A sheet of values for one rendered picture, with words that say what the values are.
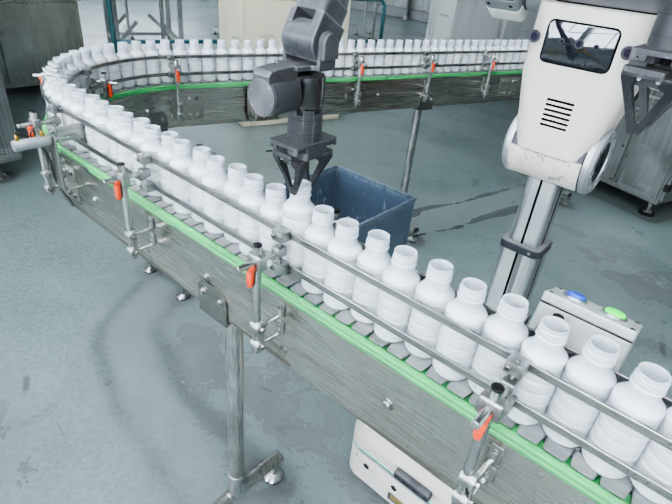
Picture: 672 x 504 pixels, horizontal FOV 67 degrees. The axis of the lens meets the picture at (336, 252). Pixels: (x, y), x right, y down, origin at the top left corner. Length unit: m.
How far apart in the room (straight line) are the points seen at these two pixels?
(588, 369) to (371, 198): 1.02
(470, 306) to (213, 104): 1.83
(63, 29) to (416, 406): 5.58
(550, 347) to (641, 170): 3.80
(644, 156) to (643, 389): 3.80
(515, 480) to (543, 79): 0.82
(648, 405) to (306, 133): 0.60
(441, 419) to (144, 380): 1.58
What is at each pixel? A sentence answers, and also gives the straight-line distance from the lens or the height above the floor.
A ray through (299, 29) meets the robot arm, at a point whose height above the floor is 1.45.
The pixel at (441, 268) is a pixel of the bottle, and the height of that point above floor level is 1.15.
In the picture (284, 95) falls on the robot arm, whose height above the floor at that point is 1.36.
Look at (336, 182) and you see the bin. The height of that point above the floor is 0.89.
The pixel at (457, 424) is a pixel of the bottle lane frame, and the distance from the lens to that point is 0.83.
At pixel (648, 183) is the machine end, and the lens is 4.46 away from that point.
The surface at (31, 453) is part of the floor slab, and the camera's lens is 2.11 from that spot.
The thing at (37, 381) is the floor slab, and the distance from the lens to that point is 2.35.
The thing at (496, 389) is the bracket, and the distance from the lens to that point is 0.67.
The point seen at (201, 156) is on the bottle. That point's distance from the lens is 1.11.
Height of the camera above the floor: 1.56
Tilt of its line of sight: 31 degrees down
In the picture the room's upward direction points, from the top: 6 degrees clockwise
